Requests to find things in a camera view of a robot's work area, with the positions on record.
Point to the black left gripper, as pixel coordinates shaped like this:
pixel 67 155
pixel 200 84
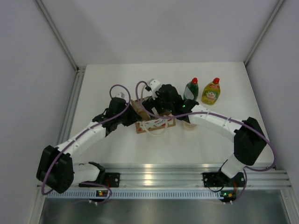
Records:
pixel 131 119

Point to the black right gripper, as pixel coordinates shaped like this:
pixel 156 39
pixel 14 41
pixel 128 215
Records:
pixel 153 103

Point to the green dish soap bottle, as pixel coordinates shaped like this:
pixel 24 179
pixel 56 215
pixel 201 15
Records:
pixel 191 90

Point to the watermelon print canvas bag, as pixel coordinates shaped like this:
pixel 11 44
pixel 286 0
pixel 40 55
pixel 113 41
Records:
pixel 151 126

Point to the white pump lotion bottle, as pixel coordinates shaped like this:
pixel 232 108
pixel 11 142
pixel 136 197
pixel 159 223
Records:
pixel 187 126

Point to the yellow dish soap bottle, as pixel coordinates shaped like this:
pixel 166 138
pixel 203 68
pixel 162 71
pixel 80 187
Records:
pixel 211 92

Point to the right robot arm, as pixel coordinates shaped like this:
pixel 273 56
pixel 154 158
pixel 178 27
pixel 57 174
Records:
pixel 246 135

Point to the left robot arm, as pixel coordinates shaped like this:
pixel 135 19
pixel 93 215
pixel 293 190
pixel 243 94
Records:
pixel 57 168

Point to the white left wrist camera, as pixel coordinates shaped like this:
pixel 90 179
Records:
pixel 120 95

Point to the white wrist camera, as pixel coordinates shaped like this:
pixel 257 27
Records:
pixel 120 95
pixel 153 86

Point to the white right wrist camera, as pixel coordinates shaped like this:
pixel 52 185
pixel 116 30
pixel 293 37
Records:
pixel 153 86

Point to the aluminium frame post left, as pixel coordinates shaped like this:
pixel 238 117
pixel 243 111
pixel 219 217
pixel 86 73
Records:
pixel 43 9

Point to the aluminium frame post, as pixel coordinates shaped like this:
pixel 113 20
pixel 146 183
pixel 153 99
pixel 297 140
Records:
pixel 265 29
pixel 43 9

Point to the aluminium mounting rail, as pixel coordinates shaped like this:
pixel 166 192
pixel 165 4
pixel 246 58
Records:
pixel 188 176

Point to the white slotted cable duct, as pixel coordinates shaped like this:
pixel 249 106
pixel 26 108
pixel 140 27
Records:
pixel 144 194

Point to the aluminium frame post right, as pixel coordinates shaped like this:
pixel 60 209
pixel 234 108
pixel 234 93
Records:
pixel 265 29

